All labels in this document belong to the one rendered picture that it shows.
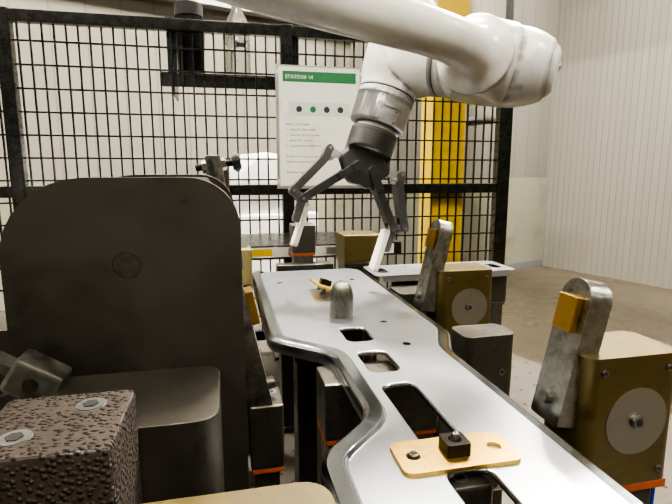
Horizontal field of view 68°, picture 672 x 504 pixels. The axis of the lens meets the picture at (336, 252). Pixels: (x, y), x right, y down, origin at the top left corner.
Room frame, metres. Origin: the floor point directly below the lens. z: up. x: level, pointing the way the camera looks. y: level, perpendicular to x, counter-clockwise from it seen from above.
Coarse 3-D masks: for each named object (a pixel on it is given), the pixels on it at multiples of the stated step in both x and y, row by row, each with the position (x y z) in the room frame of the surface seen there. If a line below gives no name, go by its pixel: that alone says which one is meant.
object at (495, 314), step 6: (498, 276) 0.98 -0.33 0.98; (504, 276) 0.98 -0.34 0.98; (492, 282) 0.98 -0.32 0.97; (498, 282) 0.98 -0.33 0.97; (504, 282) 0.98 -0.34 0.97; (492, 288) 0.98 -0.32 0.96; (498, 288) 0.98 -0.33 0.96; (504, 288) 0.98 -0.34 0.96; (492, 294) 0.98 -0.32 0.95; (498, 294) 0.98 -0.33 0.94; (504, 294) 0.98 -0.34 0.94; (492, 300) 0.98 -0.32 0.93; (498, 300) 0.98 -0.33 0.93; (504, 300) 0.98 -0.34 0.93; (492, 306) 0.98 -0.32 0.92; (498, 306) 0.99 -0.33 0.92; (492, 312) 0.98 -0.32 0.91; (498, 312) 0.99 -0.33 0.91; (492, 318) 0.98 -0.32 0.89; (498, 318) 0.99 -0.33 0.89
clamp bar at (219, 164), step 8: (208, 160) 0.72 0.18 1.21; (216, 160) 0.72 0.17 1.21; (224, 160) 0.73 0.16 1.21; (232, 160) 0.73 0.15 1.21; (240, 160) 0.73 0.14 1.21; (200, 168) 0.73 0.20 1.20; (208, 168) 0.72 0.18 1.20; (216, 168) 0.72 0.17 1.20; (224, 168) 0.73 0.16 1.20; (240, 168) 0.74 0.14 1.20; (216, 176) 0.72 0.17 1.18; (224, 184) 0.72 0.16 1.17
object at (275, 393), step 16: (272, 400) 0.42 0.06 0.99; (256, 416) 0.41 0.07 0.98; (272, 416) 0.41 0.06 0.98; (256, 432) 0.41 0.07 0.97; (272, 432) 0.41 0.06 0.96; (256, 448) 0.41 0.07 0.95; (272, 448) 0.41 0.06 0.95; (256, 464) 0.41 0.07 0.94; (272, 464) 0.41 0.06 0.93; (256, 480) 0.41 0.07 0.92; (272, 480) 0.41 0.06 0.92
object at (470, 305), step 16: (448, 272) 0.73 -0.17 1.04; (464, 272) 0.73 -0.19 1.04; (480, 272) 0.74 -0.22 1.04; (448, 288) 0.73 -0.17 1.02; (464, 288) 0.73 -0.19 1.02; (480, 288) 0.74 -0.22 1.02; (448, 304) 0.73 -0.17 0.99; (464, 304) 0.73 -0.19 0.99; (480, 304) 0.74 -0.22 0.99; (448, 320) 0.73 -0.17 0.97; (464, 320) 0.73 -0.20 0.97; (480, 320) 0.74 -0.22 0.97; (448, 432) 0.73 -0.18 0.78
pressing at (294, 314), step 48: (288, 288) 0.80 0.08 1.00; (384, 288) 0.82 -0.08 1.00; (288, 336) 0.56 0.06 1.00; (336, 336) 0.56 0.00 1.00; (384, 336) 0.56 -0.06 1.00; (432, 336) 0.56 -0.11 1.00; (384, 384) 0.43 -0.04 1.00; (432, 384) 0.43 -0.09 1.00; (480, 384) 0.43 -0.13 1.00; (384, 432) 0.35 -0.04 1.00; (528, 432) 0.35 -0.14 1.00; (336, 480) 0.28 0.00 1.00; (384, 480) 0.29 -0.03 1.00; (432, 480) 0.29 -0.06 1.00; (528, 480) 0.29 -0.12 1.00; (576, 480) 0.29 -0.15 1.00
